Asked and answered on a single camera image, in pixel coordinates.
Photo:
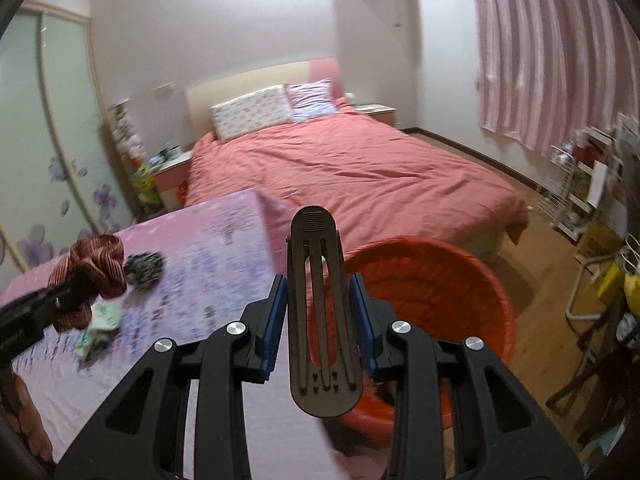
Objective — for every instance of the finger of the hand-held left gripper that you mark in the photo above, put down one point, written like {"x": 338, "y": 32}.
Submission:
{"x": 75, "y": 290}

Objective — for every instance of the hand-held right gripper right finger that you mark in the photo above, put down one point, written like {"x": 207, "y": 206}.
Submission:
{"x": 362, "y": 320}

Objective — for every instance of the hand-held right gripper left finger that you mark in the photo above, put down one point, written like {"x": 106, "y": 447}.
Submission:
{"x": 274, "y": 320}

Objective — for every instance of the brown ribbed scrunchie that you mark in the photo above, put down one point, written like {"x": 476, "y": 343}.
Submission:
{"x": 100, "y": 260}

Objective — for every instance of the light green cloth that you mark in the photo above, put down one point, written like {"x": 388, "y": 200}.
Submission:
{"x": 102, "y": 322}

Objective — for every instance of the black slotted plastic bar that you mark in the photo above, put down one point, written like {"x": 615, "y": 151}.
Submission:
{"x": 320, "y": 310}

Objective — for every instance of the orange plastic basket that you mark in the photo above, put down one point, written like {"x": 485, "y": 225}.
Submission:
{"x": 450, "y": 285}

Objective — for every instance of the person's left forearm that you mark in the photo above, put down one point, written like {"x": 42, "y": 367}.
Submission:
{"x": 25, "y": 420}

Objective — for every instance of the black white floral scrunchie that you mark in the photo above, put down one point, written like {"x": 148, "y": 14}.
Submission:
{"x": 145, "y": 270}

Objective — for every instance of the lavender printed pink blanket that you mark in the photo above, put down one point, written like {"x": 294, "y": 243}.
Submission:
{"x": 210, "y": 260}

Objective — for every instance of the coral duvet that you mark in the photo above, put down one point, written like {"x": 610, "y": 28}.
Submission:
{"x": 360, "y": 175}

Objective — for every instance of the pink nightstand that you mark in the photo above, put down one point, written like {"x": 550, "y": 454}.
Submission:
{"x": 170, "y": 180}
{"x": 382, "y": 116}

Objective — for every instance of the hanging stuffed toys column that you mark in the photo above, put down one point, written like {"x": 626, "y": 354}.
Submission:
{"x": 125, "y": 135}

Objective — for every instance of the floral sliding door wardrobe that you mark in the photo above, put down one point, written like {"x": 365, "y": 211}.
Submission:
{"x": 50, "y": 110}

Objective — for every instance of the floral white pillow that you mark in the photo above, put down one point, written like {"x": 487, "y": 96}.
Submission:
{"x": 250, "y": 112}

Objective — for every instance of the white metal stand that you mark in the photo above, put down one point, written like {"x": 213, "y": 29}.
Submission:
{"x": 575, "y": 287}

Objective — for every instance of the striped purple pillow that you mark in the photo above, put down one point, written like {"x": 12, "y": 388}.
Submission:
{"x": 312, "y": 100}

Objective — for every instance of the cream pink bed headboard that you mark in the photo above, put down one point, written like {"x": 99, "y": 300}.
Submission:
{"x": 235, "y": 85}

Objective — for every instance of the yellow bag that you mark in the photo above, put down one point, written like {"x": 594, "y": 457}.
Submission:
{"x": 612, "y": 280}

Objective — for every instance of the dark wooden chair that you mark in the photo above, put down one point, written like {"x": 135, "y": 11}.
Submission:
{"x": 615, "y": 360}

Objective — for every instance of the white air conditioner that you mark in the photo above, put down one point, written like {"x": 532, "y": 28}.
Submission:
{"x": 370, "y": 35}

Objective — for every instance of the pink striped curtain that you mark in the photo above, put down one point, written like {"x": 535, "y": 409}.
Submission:
{"x": 550, "y": 50}

